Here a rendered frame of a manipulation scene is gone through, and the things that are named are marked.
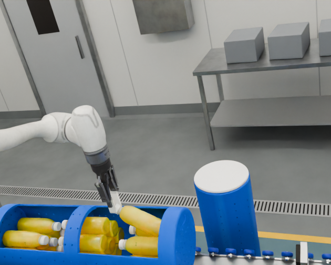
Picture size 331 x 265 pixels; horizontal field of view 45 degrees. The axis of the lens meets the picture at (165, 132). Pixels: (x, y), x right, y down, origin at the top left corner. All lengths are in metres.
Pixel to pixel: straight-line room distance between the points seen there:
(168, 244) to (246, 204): 0.67
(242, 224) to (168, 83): 3.28
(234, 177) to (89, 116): 0.90
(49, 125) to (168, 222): 0.56
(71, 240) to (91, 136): 0.47
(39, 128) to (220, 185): 0.94
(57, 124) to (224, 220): 0.99
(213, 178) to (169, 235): 0.62
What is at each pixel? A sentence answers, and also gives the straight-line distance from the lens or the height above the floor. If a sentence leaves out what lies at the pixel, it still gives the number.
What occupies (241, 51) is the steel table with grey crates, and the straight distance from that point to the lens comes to 3.93.
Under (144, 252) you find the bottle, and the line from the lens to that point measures 1.61.
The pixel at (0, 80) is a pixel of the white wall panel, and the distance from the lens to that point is 6.64.
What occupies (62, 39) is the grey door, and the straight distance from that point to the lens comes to 5.58.
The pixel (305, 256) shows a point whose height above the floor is 1.08.
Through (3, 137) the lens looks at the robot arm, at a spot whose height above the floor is 1.76.
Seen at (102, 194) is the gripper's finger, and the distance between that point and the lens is 1.55.
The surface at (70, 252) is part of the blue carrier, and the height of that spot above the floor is 1.14.
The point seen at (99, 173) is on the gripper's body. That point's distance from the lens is 1.51.
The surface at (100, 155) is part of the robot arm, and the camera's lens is 1.47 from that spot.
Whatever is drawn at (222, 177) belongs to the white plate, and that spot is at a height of 1.04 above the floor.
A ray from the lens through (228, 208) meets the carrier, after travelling 2.02.
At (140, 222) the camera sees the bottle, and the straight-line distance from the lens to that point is 1.60.
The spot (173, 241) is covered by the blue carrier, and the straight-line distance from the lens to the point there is 1.51.
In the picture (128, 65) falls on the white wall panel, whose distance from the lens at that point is 5.27.
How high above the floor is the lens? 2.20
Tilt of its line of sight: 27 degrees down
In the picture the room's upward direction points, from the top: 13 degrees counter-clockwise
